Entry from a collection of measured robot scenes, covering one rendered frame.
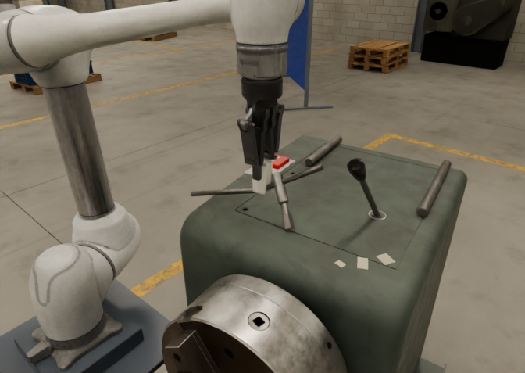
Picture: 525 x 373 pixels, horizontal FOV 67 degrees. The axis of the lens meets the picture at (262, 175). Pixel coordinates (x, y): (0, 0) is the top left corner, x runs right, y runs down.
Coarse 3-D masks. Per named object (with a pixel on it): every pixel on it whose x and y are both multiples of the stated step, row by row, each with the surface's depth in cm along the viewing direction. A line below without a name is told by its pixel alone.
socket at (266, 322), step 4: (252, 316) 60; (256, 316) 60; (260, 316) 61; (264, 316) 61; (248, 320) 60; (252, 320) 60; (256, 320) 61; (260, 320) 61; (264, 320) 60; (268, 320) 60; (248, 324) 59; (252, 324) 59; (256, 324) 62; (260, 324) 61; (264, 324) 60; (268, 324) 60; (256, 328) 59; (260, 328) 59; (264, 328) 59
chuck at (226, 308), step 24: (216, 288) 69; (240, 288) 66; (216, 312) 61; (240, 312) 61; (264, 312) 61; (168, 336) 68; (216, 336) 60; (240, 336) 57; (264, 336) 58; (288, 336) 59; (168, 360) 72; (216, 360) 62; (240, 360) 58; (264, 360) 55; (288, 360) 57; (312, 360) 59
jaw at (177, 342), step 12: (192, 312) 66; (180, 324) 65; (192, 324) 62; (180, 336) 62; (192, 336) 61; (168, 348) 61; (180, 348) 59; (192, 348) 61; (204, 348) 62; (180, 360) 61; (192, 360) 60; (204, 360) 62; (180, 372) 61; (192, 372) 60; (204, 372) 61; (216, 372) 62
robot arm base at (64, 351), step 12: (108, 324) 111; (120, 324) 112; (36, 336) 108; (84, 336) 104; (96, 336) 107; (108, 336) 109; (36, 348) 103; (48, 348) 103; (60, 348) 103; (72, 348) 103; (84, 348) 105; (36, 360) 102; (60, 360) 101; (72, 360) 102
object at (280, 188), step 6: (276, 174) 78; (282, 174) 79; (276, 180) 78; (276, 186) 78; (282, 186) 78; (276, 192) 78; (282, 192) 77; (282, 198) 77; (282, 204) 77; (282, 210) 77; (288, 210) 77; (282, 216) 77; (288, 216) 76; (288, 222) 76; (288, 228) 76
